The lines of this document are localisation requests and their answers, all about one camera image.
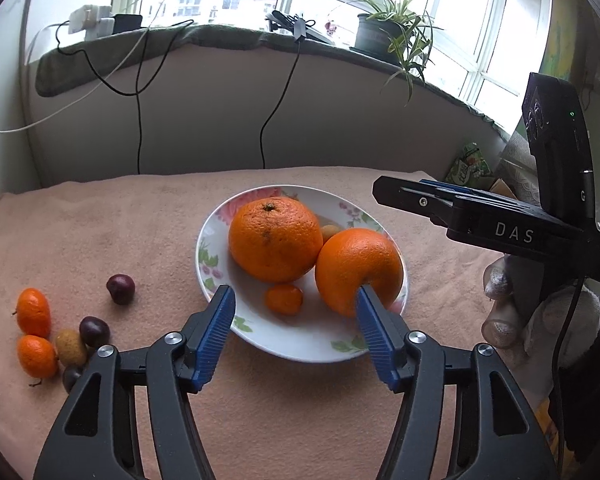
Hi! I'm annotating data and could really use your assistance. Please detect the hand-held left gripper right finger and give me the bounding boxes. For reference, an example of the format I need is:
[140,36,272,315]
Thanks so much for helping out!
[355,284,561,480]

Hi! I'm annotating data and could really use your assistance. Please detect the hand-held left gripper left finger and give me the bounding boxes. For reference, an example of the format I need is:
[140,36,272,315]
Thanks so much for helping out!
[32,284,237,480]

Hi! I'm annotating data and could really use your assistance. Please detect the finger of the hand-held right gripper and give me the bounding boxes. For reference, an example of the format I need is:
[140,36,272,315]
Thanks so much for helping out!
[420,178,541,210]
[372,175,458,226]

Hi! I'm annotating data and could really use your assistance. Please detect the large smooth orange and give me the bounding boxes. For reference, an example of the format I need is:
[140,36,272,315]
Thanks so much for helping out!
[314,228,405,318]

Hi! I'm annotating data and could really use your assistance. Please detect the floral ceramic plate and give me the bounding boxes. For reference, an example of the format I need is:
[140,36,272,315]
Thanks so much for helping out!
[195,185,410,365]

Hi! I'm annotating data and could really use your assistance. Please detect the small orange kumquat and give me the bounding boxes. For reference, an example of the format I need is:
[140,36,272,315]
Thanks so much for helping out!
[16,287,52,339]
[264,283,304,316]
[16,334,59,379]

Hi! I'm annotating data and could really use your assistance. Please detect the dark chestnut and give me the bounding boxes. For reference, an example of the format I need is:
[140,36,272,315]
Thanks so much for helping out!
[79,316,111,349]
[106,274,136,306]
[62,364,85,394]

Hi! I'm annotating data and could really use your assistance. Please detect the orange with stem end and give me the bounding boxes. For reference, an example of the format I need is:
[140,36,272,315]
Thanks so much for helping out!
[228,198,324,283]

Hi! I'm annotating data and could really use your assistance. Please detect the person's right hand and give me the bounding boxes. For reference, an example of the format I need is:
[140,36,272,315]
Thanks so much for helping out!
[481,255,600,386]

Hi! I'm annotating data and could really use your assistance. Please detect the green plastic bag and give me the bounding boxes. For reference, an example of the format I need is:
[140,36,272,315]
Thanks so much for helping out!
[445,142,493,186]

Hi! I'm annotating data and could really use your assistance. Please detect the white lace cloth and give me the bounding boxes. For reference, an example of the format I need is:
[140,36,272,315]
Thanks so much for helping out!
[495,130,543,206]

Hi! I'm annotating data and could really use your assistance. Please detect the peach towel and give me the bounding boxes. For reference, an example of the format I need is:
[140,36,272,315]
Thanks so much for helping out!
[0,166,556,480]

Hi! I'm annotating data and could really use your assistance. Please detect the potted spider plant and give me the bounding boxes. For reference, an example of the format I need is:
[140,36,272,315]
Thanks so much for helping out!
[325,0,443,106]

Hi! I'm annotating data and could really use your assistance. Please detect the black clip device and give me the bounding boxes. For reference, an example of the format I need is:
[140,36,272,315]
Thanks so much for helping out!
[265,10,317,40]

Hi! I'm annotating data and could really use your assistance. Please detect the grey windowsill cloth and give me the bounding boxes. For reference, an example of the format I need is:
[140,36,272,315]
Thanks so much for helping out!
[34,24,511,143]

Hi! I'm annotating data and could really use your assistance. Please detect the black power adapter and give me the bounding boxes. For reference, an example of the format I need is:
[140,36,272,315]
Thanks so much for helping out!
[111,14,143,35]

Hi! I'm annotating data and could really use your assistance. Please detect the white power adapters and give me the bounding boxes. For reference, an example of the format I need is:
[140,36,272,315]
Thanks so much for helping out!
[69,5,116,36]

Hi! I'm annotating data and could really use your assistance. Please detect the black device cable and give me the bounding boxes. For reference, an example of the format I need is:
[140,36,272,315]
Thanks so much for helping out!
[259,35,303,170]

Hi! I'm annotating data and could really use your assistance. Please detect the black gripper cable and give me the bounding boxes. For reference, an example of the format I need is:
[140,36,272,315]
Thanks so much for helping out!
[550,277,587,480]

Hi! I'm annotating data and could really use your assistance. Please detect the black adapter cable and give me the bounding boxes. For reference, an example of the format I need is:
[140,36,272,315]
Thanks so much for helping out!
[55,19,196,176]

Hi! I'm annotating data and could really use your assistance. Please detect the white cable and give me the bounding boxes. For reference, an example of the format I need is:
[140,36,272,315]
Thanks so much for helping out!
[0,20,151,134]

